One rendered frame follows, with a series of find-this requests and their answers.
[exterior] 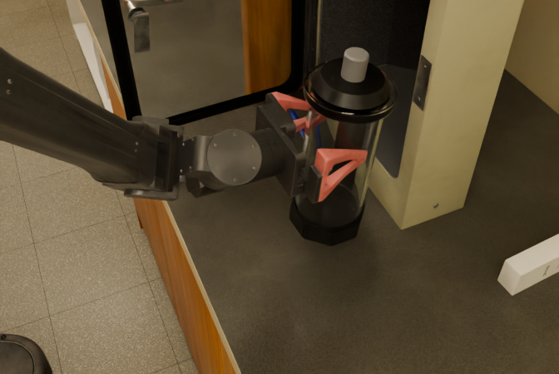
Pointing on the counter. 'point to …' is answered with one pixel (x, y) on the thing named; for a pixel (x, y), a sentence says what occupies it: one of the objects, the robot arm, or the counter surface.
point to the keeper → (422, 82)
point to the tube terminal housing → (454, 82)
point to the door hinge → (311, 12)
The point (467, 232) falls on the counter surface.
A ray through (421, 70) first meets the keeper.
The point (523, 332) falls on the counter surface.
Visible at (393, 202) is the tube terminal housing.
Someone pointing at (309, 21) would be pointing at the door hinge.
